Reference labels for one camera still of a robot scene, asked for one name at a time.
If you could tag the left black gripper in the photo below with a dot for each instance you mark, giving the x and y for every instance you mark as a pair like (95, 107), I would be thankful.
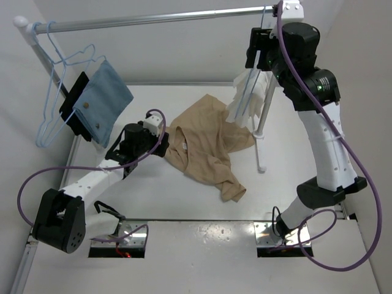
(160, 150)

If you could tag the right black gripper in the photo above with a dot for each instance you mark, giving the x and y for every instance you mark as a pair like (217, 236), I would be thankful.
(260, 41)

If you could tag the beige t shirt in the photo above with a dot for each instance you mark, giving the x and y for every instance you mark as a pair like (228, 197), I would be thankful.
(200, 141)

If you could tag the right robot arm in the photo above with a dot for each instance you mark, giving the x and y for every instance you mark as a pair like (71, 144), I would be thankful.
(335, 177)

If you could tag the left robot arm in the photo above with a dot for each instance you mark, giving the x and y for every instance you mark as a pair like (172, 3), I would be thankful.
(68, 216)

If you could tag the blue hanger far left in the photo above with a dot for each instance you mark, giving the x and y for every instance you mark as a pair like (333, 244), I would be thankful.
(51, 101)

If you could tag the blue hanger holding denim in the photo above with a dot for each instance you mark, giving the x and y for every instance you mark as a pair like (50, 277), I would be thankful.
(66, 111)

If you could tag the white fluffy towel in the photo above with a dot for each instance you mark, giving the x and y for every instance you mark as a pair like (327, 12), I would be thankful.
(253, 100)

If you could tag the blue denim cloth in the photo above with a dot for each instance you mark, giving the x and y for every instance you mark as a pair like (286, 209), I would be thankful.
(102, 101)

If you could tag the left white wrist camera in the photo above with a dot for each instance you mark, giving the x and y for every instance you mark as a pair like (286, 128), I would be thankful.
(154, 123)

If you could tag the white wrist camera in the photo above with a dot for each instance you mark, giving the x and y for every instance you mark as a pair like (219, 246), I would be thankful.
(154, 123)
(289, 11)

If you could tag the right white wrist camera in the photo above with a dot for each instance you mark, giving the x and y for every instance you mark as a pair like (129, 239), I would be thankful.
(289, 11)

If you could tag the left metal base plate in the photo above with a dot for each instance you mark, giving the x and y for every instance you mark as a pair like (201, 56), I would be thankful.
(130, 235)

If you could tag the metal base plate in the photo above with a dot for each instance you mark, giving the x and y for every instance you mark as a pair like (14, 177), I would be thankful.
(267, 238)
(130, 235)

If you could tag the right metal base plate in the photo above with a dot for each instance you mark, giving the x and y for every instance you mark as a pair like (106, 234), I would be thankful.
(267, 238)

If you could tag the white clothes rack frame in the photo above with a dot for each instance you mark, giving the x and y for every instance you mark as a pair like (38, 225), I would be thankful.
(29, 30)

